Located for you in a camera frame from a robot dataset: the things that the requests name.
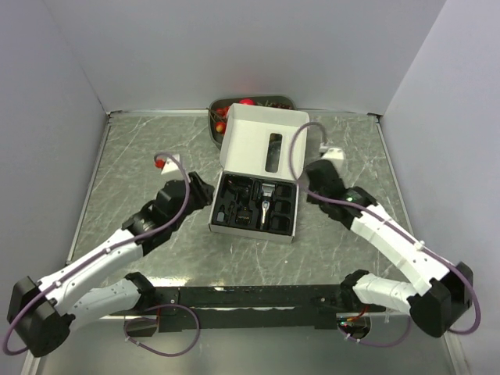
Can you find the silver hair clipper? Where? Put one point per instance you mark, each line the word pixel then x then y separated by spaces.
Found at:
pixel 267 194

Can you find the red apple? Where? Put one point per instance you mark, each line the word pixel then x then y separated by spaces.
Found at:
pixel 247 101

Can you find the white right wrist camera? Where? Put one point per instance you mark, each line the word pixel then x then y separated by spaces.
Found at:
pixel 334 155

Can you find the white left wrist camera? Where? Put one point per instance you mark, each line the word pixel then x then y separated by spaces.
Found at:
pixel 169 166

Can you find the white hair clipper box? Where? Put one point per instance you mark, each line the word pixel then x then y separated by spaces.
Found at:
pixel 260 145

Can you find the black cleaning brush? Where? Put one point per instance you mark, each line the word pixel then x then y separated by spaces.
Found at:
pixel 232 207

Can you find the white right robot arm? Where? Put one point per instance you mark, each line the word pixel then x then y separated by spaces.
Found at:
pixel 435 294

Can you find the grey fruit tray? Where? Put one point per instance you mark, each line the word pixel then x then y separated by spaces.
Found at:
pixel 272 101

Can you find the red yellow cherry bunch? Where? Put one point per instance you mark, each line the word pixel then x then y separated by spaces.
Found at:
pixel 220 119

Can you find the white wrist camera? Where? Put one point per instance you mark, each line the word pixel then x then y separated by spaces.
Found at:
pixel 334 155
pixel 169 166

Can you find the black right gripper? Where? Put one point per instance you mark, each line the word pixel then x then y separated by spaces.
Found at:
pixel 311 199

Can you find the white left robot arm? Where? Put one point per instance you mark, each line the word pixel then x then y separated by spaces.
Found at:
pixel 43 313

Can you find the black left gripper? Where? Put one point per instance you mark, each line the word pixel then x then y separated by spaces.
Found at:
pixel 202 191

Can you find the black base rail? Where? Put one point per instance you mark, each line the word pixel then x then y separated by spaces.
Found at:
pixel 316 306

